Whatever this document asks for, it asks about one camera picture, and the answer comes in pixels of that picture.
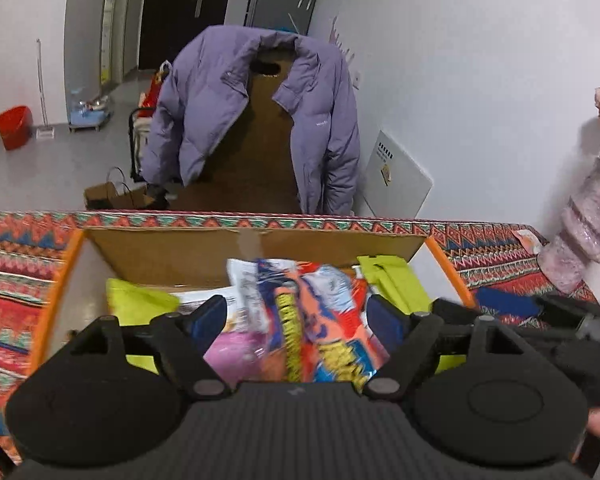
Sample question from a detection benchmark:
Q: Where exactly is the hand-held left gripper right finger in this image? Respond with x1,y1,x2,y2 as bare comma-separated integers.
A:
363,294,557,403

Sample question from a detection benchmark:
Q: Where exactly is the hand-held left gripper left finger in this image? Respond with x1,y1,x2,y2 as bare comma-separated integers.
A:
34,294,233,401

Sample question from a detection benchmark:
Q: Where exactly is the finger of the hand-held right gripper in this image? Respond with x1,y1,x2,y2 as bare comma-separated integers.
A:
475,287,597,320
431,298,557,362

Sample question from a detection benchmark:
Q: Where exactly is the short green snack packet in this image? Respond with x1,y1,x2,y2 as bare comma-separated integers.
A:
356,255,469,372

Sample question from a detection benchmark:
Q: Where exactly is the pink snack packet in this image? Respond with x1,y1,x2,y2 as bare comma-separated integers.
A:
204,332,274,386

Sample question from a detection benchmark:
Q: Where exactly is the pile of mixed snack packets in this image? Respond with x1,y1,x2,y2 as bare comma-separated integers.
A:
177,258,271,334

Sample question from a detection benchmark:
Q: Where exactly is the orange and blue snack packet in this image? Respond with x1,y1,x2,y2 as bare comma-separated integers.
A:
256,258,396,386

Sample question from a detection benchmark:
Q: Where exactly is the red printed cardboard box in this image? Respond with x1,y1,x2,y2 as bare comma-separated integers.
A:
27,226,479,386

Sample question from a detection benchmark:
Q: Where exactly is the long green snack bar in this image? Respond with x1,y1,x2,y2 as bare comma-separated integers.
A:
106,278,182,374

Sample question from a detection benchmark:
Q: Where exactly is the pale pink wrapper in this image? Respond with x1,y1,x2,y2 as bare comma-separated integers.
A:
512,230,546,256

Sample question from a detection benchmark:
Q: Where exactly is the pink textured vase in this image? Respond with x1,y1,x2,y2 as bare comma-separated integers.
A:
536,156,600,295

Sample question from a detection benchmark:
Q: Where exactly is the white panel board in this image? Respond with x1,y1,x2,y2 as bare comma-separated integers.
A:
362,129,434,219

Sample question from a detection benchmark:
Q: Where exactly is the brown paper bag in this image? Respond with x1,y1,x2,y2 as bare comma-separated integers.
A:
84,166,151,210

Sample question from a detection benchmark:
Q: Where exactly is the brown wooden chair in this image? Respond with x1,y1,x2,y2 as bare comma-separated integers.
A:
170,47,301,214

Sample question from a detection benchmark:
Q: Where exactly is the black trolley cart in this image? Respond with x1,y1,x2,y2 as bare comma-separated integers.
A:
128,107,159,184

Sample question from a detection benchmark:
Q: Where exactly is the purple puffer jacket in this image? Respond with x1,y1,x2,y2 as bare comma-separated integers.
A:
140,25,361,216

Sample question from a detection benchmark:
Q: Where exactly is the blue pet feeding station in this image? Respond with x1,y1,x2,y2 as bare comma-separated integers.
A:
69,92,114,134

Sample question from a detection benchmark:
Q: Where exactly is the red shopping bag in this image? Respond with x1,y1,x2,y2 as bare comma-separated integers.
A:
145,60,174,109

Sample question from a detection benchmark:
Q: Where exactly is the white flat mop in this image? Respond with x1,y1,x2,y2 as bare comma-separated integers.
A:
35,39,56,140

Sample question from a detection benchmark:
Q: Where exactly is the red plastic bucket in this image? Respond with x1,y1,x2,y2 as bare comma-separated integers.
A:
0,105,34,151

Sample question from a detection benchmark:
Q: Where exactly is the black entrance door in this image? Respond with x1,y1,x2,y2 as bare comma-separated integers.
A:
139,0,234,74

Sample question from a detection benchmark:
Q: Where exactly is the glass sliding door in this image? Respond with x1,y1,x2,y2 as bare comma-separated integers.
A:
100,0,126,84

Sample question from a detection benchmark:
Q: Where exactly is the pink wall decoration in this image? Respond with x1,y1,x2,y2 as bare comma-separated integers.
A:
327,15,356,64

